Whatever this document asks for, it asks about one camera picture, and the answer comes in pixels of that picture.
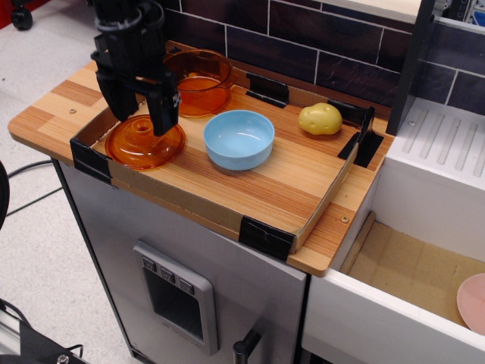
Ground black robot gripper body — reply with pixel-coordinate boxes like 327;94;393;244
89;0;179;100

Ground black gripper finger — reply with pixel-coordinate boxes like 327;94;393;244
96;71;139;121
146;90;180;137

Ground orange transparent pot lid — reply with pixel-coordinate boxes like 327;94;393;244
105;115;186;171

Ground orange transparent pot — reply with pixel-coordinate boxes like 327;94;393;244
164;49;237;118

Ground light blue bowl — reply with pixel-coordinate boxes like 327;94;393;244
203;110;275;171

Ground black caster wheel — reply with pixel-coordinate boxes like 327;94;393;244
11;0;33;31

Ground yellow toy potato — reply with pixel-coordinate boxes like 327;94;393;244
299;102;343;136

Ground grey toy dishwasher cabinet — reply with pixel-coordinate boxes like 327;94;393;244
55;162;307;363

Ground cardboard fence with black tape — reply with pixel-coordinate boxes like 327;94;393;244
71;61;392;275

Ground white toy sink unit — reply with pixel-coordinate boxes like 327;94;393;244
302;99;484;363

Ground pink plate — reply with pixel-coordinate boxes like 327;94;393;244
456;273;484;335

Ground black floor cable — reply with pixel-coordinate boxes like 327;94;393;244
5;159;64;217

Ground black dishwasher door handle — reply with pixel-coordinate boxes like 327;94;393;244
233;330;261;364

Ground black equipment with cables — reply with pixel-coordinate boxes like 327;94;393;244
1;300;86;363

